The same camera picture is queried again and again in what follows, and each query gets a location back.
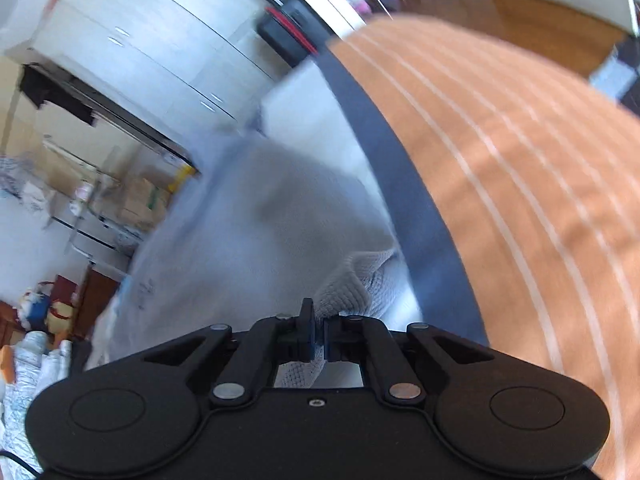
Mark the yellow plastic bag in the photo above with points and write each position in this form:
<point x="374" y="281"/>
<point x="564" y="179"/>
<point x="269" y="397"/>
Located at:
<point x="181" y="176"/>

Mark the pale blue floral quilt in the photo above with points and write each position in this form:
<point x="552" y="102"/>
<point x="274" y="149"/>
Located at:
<point x="25" y="400"/>

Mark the red bag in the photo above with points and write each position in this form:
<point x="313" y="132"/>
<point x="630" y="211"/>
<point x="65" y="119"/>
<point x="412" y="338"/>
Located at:
<point x="65" y="292"/>

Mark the white wardrobe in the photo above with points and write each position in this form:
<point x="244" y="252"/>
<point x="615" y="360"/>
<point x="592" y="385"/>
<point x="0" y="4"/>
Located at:
<point x="150" y="35"/>

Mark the grey waffle knit garment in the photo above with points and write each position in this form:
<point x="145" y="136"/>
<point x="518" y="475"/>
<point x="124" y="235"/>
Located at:
<point x="280" y="240"/>

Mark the wooden nightstand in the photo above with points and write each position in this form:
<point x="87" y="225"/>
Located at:
<point x="97" y="300"/>

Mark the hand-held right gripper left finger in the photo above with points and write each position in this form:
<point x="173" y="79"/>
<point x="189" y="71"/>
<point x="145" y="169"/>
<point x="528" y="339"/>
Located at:
<point x="311" y="342"/>

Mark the black suitcase with red trim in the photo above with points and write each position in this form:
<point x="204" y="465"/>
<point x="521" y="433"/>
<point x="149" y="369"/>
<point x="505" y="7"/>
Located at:
<point x="285" y="30"/>

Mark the bouquet with blue wrap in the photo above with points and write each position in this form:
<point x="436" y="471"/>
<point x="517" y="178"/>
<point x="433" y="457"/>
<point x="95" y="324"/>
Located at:
<point x="34" y="306"/>

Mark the black hanging garment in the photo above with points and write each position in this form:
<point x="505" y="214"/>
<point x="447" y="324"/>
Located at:
<point x="50" y="92"/>

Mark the striped bed sheet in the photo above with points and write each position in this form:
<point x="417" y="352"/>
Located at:
<point x="500" y="160"/>

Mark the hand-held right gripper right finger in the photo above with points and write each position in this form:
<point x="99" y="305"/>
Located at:
<point x="331" y="340"/>

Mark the brown paper bag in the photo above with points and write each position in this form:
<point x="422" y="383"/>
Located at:
<point x="140" y="200"/>

